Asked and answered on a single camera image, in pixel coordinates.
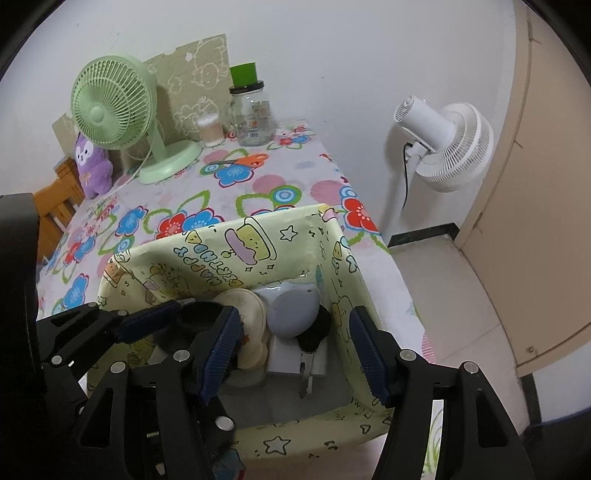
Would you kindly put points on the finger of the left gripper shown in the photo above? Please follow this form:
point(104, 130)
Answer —
point(143, 323)

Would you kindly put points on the white standing fan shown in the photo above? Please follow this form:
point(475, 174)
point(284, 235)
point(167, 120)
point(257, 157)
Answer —
point(435, 162)

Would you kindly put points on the lavender oval case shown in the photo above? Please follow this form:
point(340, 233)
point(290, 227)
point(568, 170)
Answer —
point(291, 308)

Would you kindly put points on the orange handled scissors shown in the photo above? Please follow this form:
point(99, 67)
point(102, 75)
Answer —
point(252, 161)

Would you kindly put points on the green desk fan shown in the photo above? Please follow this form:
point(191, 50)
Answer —
point(114, 105)

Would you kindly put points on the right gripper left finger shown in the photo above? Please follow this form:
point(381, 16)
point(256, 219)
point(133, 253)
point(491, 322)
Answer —
point(159, 421)

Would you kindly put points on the beige wooden door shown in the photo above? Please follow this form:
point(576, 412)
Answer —
point(527, 236)

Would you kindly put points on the glass jar green lid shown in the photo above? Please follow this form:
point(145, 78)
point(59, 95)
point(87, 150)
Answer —
point(249, 110)

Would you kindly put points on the clear cotton swab container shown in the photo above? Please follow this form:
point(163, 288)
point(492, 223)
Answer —
point(211, 130)

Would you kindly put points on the black round mount base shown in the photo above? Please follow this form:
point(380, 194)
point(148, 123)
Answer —
point(311, 338)

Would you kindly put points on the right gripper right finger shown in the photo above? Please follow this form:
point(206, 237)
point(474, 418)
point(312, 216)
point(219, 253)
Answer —
point(478, 438)

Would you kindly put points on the purple plush toy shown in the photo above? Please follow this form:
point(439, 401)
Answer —
point(94, 167)

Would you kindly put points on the beige cartoon placemat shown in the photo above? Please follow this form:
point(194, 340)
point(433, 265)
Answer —
point(192, 81)

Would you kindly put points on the floral tablecloth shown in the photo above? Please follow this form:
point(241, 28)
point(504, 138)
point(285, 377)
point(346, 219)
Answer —
point(298, 173)

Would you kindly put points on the yellow cartoon fabric storage box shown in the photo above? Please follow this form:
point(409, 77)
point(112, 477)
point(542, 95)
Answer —
point(300, 245)

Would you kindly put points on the cream round tape measure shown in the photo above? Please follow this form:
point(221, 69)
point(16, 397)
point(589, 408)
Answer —
point(250, 369)

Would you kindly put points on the small white plug charger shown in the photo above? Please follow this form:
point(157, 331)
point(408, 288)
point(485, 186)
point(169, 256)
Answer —
point(286, 358)

